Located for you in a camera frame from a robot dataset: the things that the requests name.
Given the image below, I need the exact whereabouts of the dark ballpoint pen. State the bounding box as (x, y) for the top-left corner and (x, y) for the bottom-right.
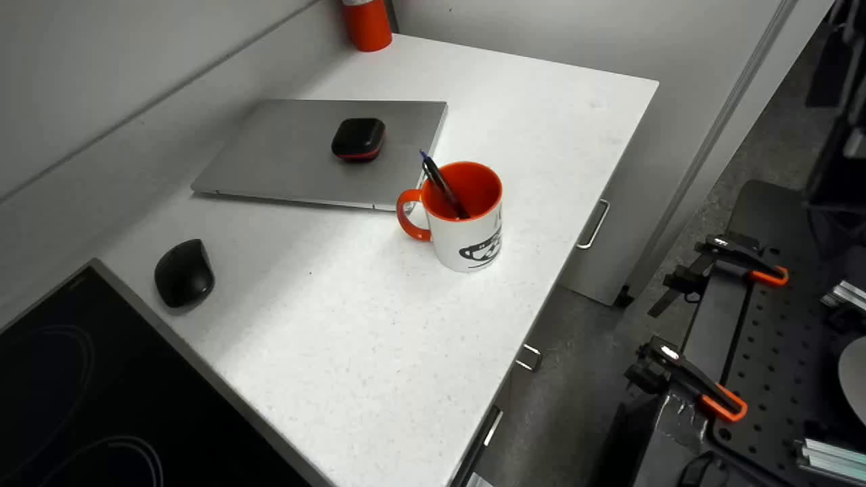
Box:
(418, 149), (472, 222)

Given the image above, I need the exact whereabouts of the white mug orange interior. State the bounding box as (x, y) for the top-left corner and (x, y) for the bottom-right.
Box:
(395, 160), (507, 276)

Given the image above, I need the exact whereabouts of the black red earbud case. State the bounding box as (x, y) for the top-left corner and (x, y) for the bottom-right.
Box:
(331, 117), (387, 165)

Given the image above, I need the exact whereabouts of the grey kitchen cabinet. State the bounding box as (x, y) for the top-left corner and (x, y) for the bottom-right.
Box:
(555, 81), (667, 307)

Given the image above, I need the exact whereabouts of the grey closed laptop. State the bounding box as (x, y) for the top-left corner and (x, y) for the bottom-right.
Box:
(189, 96), (449, 214)

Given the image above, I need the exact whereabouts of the orange cup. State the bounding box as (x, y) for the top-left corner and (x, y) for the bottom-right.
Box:
(339, 0), (395, 53)

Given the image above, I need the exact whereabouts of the black computer mouse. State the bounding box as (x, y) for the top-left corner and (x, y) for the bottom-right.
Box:
(153, 236), (218, 310)

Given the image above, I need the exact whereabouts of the black orange bar clamp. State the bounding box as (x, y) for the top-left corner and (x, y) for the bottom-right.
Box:
(647, 236), (793, 318)
(624, 334), (751, 428)

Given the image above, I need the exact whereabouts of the black perforated robot table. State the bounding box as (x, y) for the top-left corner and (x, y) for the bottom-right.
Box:
(628, 177), (866, 487)

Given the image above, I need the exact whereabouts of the black induction cooktop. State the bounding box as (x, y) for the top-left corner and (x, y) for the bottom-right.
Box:
(0, 264), (315, 487)

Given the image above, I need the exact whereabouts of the silver aluminium profile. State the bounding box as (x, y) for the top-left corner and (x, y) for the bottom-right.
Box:
(828, 278), (866, 314)
(795, 434), (866, 483)

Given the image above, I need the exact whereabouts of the metal drawer handle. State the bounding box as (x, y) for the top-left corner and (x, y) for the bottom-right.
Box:
(480, 405), (507, 452)
(515, 340), (545, 374)

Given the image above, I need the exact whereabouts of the metal cabinet door handle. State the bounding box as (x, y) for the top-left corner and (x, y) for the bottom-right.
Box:
(575, 198), (614, 255)

